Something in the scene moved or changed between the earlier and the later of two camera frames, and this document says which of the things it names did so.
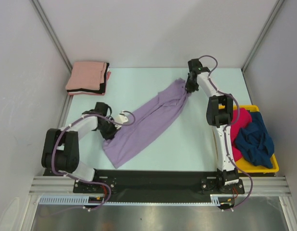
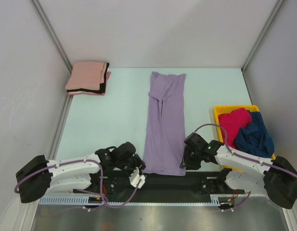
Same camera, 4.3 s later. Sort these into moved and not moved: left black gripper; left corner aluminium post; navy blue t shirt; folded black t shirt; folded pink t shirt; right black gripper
Moved: left black gripper; right black gripper
Not moved: left corner aluminium post; navy blue t shirt; folded pink t shirt; folded black t shirt
